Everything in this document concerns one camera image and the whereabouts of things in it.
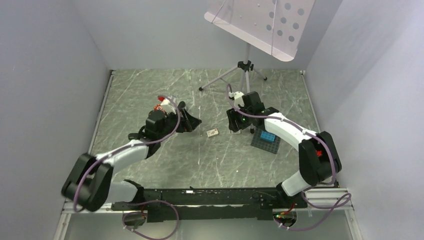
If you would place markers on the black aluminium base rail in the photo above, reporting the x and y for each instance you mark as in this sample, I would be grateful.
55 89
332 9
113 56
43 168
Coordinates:
264 203

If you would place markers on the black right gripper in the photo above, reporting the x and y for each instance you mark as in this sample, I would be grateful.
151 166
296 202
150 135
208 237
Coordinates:
232 115

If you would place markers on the black silver stapler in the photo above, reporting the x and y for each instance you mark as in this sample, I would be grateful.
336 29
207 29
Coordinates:
181 106

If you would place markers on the blue black stapler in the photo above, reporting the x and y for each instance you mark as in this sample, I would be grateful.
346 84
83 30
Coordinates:
134 136

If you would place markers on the red cartoon eraser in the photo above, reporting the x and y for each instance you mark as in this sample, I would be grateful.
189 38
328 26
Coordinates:
159 108

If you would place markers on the white perforated music stand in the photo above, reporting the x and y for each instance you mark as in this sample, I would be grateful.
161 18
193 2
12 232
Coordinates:
272 26

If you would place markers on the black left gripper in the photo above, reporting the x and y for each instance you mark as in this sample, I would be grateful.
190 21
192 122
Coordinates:
189 122

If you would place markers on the white staple box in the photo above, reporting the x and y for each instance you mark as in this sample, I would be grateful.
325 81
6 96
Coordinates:
212 132

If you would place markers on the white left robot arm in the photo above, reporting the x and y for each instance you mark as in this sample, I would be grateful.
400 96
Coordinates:
90 184

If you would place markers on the dark grey lego baseplate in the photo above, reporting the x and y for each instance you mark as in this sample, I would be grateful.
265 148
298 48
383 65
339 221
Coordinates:
265 141

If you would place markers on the blue lego brick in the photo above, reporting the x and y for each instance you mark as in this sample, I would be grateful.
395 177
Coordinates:
268 137

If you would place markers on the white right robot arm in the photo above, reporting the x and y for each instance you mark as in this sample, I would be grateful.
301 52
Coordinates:
318 159

